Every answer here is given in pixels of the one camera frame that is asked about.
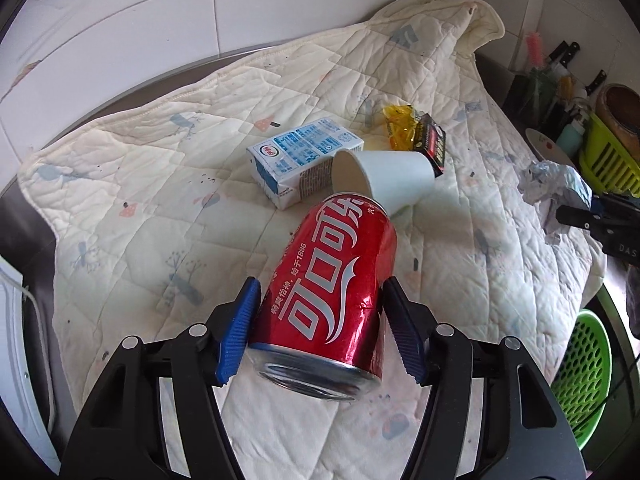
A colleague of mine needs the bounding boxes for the white paper cup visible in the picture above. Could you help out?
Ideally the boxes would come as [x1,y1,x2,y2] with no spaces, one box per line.
[331,148,436,213]

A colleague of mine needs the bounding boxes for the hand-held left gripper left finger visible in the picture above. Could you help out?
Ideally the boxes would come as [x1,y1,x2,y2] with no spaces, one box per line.
[60,276,262,480]

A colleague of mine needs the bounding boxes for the green dish rack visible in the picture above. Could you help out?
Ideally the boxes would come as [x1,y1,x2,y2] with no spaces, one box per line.
[579,112,640,197]

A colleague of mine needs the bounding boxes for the green plastic basket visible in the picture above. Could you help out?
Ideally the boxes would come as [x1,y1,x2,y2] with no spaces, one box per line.
[550,309,614,453]

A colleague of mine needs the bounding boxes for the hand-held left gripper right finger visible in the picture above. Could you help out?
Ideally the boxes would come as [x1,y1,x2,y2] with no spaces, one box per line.
[382,276,588,480]

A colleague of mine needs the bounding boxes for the silver foil wrapper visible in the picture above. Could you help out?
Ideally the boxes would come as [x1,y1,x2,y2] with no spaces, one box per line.
[517,161,594,247]

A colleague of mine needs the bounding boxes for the black handled knife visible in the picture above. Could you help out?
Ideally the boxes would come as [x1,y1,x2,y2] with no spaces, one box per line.
[547,41,581,70]

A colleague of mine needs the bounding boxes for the blue and white milk carton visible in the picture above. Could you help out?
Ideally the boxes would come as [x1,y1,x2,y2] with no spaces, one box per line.
[246,116,366,211]

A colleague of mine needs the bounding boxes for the dark utensil holder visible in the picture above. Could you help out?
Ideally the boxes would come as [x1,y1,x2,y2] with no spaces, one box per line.
[505,67,557,131]

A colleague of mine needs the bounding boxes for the small black box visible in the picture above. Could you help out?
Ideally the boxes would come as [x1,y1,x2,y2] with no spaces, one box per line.
[412,113,447,177]

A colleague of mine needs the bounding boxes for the pink brush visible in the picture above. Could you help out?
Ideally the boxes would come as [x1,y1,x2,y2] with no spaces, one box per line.
[525,31,546,69]

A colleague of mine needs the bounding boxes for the red soda can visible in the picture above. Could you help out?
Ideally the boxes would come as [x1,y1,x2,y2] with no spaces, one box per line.
[247,192,398,402]

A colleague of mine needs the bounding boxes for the cream quilted blanket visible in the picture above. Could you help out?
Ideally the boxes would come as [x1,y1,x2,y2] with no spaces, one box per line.
[17,0,608,480]

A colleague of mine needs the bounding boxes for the teal bottle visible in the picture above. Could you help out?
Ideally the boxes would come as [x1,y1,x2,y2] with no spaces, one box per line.
[557,120,587,157]

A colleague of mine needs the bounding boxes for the yellow candy wrapper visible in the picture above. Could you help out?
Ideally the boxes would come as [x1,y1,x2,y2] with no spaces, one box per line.
[382,103,426,152]

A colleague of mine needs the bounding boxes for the white bowl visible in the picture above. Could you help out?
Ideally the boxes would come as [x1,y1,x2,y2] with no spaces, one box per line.
[524,127,581,168]

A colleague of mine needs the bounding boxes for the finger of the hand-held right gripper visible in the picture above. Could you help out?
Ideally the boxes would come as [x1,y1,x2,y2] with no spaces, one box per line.
[555,204,602,231]

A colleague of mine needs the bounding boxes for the white microwave cable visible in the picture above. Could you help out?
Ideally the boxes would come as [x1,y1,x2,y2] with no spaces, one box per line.
[14,282,57,411]

